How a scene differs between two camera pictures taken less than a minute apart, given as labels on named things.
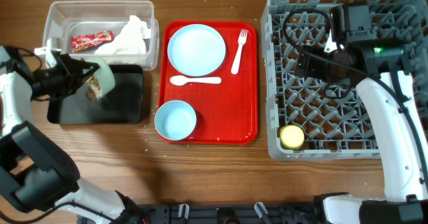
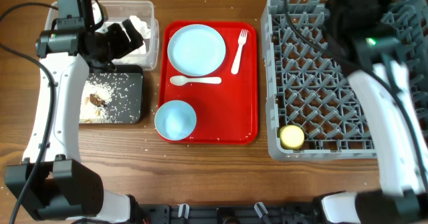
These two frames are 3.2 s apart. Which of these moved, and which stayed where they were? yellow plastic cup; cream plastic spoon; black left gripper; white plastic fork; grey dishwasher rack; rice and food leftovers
Moved: rice and food leftovers; black left gripper
Stayed: cream plastic spoon; yellow plastic cup; white plastic fork; grey dishwasher rack
